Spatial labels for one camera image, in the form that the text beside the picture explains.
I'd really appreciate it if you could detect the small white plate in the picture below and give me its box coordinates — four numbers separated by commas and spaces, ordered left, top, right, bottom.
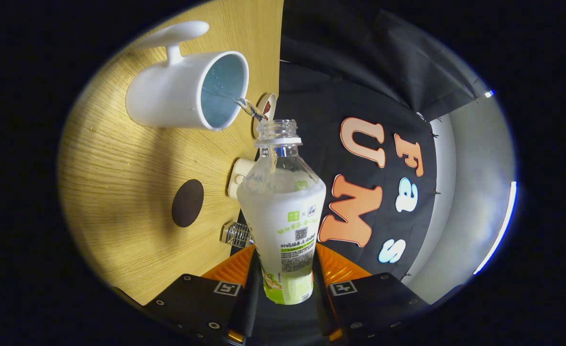
253, 93, 277, 139

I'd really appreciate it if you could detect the dark brown round coaster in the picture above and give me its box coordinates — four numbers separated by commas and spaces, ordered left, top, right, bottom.
172, 179, 205, 228

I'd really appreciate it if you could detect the wooden table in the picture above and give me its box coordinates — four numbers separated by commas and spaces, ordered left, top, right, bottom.
58, 0, 283, 306

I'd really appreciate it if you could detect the black backdrop cloth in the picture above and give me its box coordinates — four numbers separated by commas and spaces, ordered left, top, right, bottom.
242, 0, 490, 346

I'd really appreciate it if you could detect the clear juice bottle white label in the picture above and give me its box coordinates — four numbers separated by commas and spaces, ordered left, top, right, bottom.
237, 119, 327, 306

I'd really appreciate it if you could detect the white cup with handle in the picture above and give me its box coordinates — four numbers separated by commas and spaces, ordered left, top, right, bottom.
125, 20, 250, 132

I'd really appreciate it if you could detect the large ceiling light panel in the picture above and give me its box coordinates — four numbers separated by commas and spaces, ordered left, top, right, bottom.
473, 181, 517, 275

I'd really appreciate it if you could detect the small wire basket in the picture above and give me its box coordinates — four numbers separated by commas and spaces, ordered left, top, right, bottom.
220, 221, 255, 249

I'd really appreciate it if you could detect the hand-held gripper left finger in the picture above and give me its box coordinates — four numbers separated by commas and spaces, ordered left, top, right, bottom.
146, 244, 262, 346

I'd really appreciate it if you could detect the white toaster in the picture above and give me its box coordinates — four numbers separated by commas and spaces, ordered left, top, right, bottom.
227, 158, 257, 200

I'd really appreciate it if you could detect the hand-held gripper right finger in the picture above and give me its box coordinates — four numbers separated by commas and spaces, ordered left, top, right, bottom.
312, 243, 431, 346

